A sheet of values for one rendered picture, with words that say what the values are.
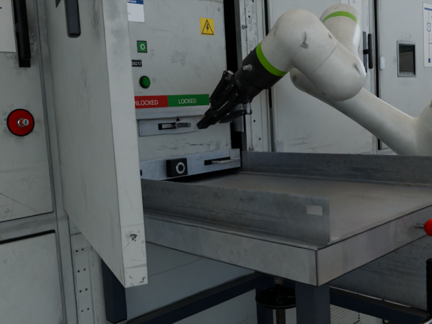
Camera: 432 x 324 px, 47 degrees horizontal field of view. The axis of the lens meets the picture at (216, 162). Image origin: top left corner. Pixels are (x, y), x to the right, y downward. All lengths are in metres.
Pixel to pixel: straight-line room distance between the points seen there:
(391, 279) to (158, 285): 0.62
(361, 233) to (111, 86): 0.45
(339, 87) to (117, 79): 0.60
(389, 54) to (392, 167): 1.08
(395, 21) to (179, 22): 1.17
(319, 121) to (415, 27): 0.87
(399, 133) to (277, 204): 0.82
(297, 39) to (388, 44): 1.29
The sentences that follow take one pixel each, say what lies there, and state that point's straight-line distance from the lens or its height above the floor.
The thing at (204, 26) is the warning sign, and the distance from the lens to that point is 1.55.
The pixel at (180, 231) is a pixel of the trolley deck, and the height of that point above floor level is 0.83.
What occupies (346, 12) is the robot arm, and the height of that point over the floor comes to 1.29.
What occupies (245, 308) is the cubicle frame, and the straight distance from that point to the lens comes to 1.67.
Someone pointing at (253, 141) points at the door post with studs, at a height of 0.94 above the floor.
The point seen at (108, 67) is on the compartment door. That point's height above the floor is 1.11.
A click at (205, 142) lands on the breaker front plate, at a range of 1.52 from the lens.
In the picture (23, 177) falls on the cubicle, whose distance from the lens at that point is 1.16.
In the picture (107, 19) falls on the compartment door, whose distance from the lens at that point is 0.61.
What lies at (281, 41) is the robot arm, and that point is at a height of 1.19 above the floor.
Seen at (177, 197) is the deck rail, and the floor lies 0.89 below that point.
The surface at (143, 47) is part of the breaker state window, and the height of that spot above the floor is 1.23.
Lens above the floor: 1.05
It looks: 6 degrees down
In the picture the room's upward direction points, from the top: 3 degrees counter-clockwise
